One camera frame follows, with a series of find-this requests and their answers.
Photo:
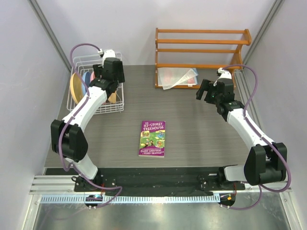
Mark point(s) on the white wire dish rack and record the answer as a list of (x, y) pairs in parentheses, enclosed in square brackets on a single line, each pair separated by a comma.
[(81, 64)]

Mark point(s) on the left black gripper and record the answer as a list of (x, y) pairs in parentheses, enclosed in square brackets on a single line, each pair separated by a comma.
[(98, 69)]

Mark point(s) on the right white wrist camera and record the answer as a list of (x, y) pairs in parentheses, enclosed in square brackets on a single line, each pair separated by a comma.
[(223, 76)]

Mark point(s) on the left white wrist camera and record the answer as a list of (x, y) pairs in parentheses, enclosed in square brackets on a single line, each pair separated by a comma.
[(109, 53)]

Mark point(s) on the blue plate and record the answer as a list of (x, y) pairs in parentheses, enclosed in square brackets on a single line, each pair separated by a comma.
[(87, 79)]

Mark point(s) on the orange wooden shelf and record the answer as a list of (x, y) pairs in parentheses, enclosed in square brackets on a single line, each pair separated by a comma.
[(200, 49)]

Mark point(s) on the purple treehouse book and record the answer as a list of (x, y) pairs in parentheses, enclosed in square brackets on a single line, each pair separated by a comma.
[(152, 139)]

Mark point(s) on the pink plate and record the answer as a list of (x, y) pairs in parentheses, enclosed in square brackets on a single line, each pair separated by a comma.
[(92, 76)]

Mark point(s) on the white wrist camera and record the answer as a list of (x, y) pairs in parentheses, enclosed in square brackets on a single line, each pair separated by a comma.
[(223, 76), (109, 53)]

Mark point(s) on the yellow plate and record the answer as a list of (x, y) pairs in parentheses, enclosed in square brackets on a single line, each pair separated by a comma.
[(76, 88)]

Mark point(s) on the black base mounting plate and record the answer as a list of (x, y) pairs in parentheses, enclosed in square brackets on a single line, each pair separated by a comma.
[(167, 182)]

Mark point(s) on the perforated metal cable rail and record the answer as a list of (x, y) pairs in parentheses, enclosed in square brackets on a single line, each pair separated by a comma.
[(96, 199)]

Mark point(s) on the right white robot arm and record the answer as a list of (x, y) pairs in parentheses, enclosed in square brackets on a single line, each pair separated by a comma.
[(266, 158)]

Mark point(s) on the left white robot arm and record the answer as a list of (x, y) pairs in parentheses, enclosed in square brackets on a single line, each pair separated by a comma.
[(67, 135)]

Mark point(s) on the clear plastic document folder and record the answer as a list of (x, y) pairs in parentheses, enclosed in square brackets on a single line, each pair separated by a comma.
[(171, 77)]

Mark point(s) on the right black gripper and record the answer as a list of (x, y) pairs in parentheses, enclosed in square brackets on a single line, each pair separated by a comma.
[(206, 86)]

